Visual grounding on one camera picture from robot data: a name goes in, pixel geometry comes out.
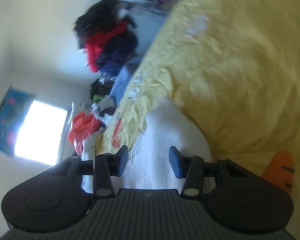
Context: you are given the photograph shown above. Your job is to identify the yellow patterned bed quilt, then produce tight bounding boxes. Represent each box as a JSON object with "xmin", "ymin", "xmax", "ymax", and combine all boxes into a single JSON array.
[{"xmin": 95, "ymin": 0, "xmax": 300, "ymax": 240}]

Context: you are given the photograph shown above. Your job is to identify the red jacket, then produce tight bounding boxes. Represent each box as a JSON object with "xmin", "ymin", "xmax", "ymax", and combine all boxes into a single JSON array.
[{"xmin": 85, "ymin": 21, "xmax": 128, "ymax": 73}]

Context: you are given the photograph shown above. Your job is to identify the window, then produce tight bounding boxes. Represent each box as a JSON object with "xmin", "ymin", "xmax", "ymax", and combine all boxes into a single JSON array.
[{"xmin": 14, "ymin": 100, "xmax": 68, "ymax": 165}]

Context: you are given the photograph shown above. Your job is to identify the light blue knitted garment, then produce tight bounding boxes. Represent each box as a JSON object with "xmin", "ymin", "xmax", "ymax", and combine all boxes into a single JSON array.
[{"xmin": 109, "ymin": 56, "xmax": 142, "ymax": 107}]

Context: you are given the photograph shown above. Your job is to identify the black clothes on pile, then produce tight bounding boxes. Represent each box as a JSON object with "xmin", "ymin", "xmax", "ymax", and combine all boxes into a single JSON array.
[{"xmin": 74, "ymin": 0, "xmax": 136, "ymax": 50}]

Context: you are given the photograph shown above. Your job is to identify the white knitted sweater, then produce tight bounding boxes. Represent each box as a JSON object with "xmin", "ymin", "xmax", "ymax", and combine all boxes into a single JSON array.
[{"xmin": 111, "ymin": 100, "xmax": 213, "ymax": 192}]

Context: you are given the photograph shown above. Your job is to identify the blue floral wall poster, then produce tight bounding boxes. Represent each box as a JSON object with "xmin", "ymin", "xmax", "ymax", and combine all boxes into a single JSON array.
[{"xmin": 0, "ymin": 87, "xmax": 36, "ymax": 156}]

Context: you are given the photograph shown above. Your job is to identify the navy blue garment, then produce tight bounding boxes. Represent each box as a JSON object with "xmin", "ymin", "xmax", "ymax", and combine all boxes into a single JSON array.
[{"xmin": 95, "ymin": 31, "xmax": 138, "ymax": 76}]

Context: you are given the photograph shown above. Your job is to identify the grey garment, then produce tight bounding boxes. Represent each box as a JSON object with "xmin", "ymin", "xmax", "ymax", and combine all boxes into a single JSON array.
[{"xmin": 128, "ymin": 1, "xmax": 170, "ymax": 55}]

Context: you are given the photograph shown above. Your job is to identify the orange plastic bag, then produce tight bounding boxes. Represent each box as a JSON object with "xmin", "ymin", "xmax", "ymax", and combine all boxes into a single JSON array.
[{"xmin": 67, "ymin": 112, "xmax": 101, "ymax": 156}]

